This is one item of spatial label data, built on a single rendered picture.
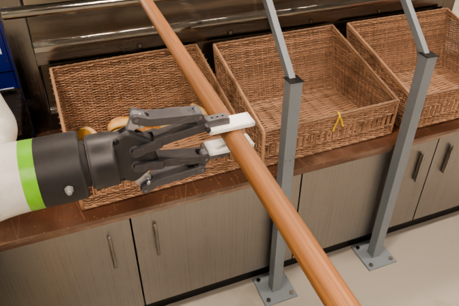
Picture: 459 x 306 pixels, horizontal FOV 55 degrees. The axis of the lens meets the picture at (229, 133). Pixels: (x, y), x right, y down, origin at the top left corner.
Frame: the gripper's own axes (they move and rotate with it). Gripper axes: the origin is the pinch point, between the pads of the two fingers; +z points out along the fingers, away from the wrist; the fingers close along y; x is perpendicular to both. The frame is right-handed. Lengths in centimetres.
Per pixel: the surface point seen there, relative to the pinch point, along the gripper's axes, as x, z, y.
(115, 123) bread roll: -92, -10, 53
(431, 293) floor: -25, 97, 117
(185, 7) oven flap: -107, 22, 18
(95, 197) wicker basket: -57, -22, 55
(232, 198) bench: -53, 21, 65
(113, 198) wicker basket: -58, -16, 58
